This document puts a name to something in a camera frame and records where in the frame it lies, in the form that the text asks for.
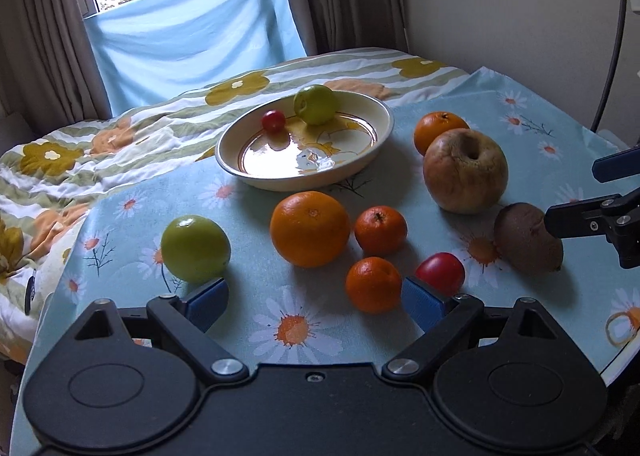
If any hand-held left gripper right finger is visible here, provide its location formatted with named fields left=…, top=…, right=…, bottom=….
left=382, top=276, right=558, bottom=382

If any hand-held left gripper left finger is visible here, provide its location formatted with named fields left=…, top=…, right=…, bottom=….
left=74, top=277, right=250, bottom=385

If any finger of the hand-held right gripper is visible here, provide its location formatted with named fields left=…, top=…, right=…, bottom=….
left=592, top=146, right=640, bottom=183
left=545, top=188, right=640, bottom=269

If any red tomato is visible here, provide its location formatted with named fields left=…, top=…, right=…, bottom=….
left=415, top=252, right=466, bottom=297

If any small mandarin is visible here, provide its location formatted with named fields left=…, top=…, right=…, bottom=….
left=346, top=257, right=403, bottom=314
left=355, top=206, right=408, bottom=258

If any green apple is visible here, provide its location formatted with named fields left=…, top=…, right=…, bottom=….
left=161, top=215, right=232, bottom=285
left=293, top=84, right=337, bottom=126

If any brown kiwi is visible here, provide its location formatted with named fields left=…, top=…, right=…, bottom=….
left=494, top=202, right=564, bottom=273

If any wrinkled yellow-brown apple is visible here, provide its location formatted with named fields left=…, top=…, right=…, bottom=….
left=423, top=128, right=509, bottom=215

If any orange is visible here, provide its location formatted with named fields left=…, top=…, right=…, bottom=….
left=270, top=191, right=351, bottom=269
left=414, top=111, right=471, bottom=157

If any cream ceramic bowl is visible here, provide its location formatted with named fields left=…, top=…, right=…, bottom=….
left=216, top=90, right=395, bottom=192

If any blue daisy tablecloth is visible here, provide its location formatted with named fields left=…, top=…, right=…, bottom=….
left=10, top=67, right=640, bottom=456

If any striped floral blanket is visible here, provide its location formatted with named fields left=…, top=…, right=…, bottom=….
left=0, top=47, right=471, bottom=367

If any light blue window cloth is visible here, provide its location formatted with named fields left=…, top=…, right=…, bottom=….
left=82, top=0, right=308, bottom=117

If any black cable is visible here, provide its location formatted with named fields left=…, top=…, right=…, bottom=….
left=590, top=0, right=628, bottom=133

